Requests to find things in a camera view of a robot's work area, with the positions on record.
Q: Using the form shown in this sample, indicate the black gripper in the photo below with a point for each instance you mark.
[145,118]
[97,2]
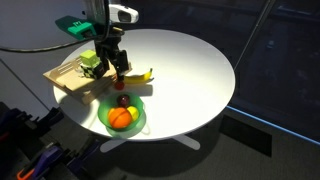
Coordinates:
[110,41]

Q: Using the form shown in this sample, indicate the dark brown plum toy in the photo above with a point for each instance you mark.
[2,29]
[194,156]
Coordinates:
[123,100]

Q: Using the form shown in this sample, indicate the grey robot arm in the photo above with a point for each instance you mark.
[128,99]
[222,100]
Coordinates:
[95,10]

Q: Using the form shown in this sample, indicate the yellow toy banana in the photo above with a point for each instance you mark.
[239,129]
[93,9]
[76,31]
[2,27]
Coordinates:
[138,79]

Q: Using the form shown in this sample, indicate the yellow lemon toy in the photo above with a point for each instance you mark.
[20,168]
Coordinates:
[134,112]
[111,111]

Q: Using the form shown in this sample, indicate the green translucent bowl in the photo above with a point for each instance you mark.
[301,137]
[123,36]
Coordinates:
[102,115]

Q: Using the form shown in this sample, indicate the orange fruit toy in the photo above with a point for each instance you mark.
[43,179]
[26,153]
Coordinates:
[120,118]

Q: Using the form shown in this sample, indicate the black checkered box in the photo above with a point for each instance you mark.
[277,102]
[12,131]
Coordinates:
[95,71]

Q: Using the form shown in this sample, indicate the light green cube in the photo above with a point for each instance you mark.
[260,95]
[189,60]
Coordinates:
[89,57]

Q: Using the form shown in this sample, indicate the wooden slatted tray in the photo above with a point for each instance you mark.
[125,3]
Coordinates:
[66,80]

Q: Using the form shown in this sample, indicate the white table base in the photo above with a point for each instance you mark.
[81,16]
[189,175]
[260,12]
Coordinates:
[190,142]

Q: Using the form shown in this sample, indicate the purple clamp orange tip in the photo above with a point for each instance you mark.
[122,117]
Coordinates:
[46,158]

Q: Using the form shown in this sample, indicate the grey window mullion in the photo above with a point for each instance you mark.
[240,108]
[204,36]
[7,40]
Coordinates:
[256,30]

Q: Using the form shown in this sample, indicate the green camera mount bracket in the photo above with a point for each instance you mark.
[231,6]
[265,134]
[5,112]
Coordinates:
[78,28]

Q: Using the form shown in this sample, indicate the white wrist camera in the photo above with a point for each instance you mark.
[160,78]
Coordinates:
[123,13]

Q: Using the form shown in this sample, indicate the blue window frame strip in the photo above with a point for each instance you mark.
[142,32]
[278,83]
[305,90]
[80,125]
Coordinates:
[266,124]

